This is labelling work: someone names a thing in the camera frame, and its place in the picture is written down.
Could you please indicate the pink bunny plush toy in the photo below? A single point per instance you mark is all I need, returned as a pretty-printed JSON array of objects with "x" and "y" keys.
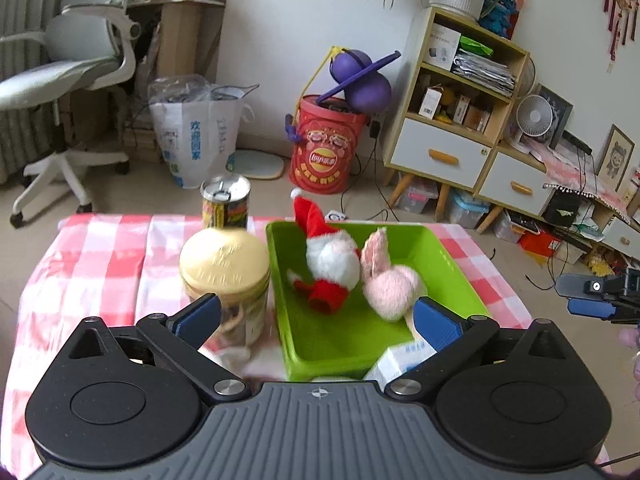
[{"x": 390, "y": 289}]

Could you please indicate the white plastic shopping bag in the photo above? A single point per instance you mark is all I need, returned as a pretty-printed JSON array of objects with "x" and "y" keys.
[{"x": 196, "y": 124}]

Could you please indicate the purple hopper ball toy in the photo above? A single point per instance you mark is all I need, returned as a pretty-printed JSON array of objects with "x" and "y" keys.
[{"x": 366, "y": 90}]

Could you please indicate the red snack bucket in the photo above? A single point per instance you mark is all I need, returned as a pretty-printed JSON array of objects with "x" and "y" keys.
[{"x": 325, "y": 137}]

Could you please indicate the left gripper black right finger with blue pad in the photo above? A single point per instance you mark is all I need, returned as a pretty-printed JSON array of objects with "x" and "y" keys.
[{"x": 456, "y": 341}]

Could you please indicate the santa gnome plush toy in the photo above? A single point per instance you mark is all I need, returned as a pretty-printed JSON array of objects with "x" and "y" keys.
[{"x": 332, "y": 257}]

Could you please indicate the yellow black drink can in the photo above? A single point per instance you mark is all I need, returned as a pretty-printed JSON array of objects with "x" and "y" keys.
[{"x": 225, "y": 202}]

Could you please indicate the green plastic tray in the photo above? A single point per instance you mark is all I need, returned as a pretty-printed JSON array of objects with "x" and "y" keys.
[{"x": 348, "y": 342}]

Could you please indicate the grey white office chair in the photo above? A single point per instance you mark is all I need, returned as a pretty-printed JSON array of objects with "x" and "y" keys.
[{"x": 89, "y": 46}]

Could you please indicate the red hanging wall ornament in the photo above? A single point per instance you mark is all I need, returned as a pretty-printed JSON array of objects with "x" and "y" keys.
[{"x": 623, "y": 18}]

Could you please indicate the white wooden shelf cabinet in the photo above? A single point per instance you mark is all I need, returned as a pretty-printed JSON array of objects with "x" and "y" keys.
[{"x": 450, "y": 127}]

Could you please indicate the framed picture on floor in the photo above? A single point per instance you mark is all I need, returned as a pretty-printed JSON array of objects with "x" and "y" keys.
[{"x": 615, "y": 158}]

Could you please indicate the blue white carton box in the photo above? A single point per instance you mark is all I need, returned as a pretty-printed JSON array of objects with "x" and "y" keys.
[{"x": 398, "y": 360}]

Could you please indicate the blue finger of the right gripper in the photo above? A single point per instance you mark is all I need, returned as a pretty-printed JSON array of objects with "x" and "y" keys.
[{"x": 602, "y": 310}]

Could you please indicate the red white checkered tablecloth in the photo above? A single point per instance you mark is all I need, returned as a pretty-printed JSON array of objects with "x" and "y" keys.
[{"x": 87, "y": 399}]

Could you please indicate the gold lid cookie jar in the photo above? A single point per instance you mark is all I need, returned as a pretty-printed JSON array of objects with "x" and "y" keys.
[{"x": 234, "y": 265}]

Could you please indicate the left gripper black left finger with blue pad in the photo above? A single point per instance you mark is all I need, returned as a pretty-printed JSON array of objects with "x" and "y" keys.
[{"x": 176, "y": 339}]

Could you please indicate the small white desk fan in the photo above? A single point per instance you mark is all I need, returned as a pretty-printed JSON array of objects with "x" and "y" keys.
[{"x": 534, "y": 118}]

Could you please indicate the white bathroom scale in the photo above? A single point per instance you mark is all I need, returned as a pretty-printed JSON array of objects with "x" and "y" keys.
[{"x": 255, "y": 165}]

